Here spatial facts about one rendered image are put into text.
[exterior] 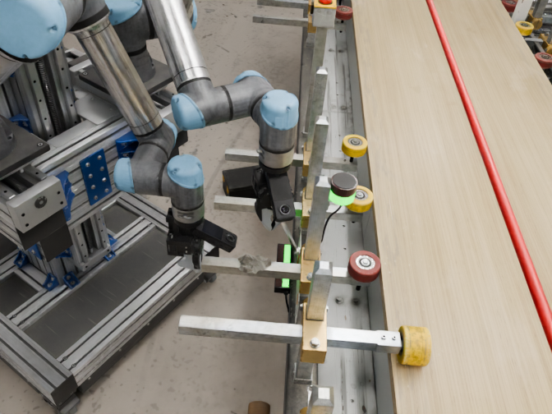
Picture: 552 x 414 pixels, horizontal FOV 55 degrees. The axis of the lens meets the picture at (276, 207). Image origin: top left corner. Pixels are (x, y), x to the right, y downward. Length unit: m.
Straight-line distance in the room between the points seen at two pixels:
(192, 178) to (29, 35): 0.40
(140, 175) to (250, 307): 1.27
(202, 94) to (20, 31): 0.34
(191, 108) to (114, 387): 1.36
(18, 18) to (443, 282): 1.06
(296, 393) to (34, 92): 1.06
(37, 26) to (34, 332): 1.36
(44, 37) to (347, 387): 1.07
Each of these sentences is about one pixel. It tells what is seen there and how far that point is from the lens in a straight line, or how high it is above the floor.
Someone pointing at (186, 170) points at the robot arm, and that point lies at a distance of 1.13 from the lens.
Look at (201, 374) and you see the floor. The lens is 2.17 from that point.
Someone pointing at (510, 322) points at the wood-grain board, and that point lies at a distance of 1.36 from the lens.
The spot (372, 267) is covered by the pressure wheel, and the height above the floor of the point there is 0.90.
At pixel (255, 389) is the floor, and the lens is 2.14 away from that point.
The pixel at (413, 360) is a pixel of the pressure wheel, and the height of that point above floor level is 0.95.
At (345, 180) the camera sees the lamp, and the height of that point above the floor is 1.13.
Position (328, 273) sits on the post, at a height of 1.12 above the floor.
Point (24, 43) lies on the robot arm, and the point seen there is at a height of 1.46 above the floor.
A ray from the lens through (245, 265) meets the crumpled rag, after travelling 1.35.
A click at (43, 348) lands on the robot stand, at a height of 0.23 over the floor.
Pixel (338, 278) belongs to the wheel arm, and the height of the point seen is 0.85.
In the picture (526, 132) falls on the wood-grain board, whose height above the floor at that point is 0.90.
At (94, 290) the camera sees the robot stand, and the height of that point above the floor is 0.21.
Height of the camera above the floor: 1.91
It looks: 44 degrees down
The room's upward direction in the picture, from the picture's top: 5 degrees clockwise
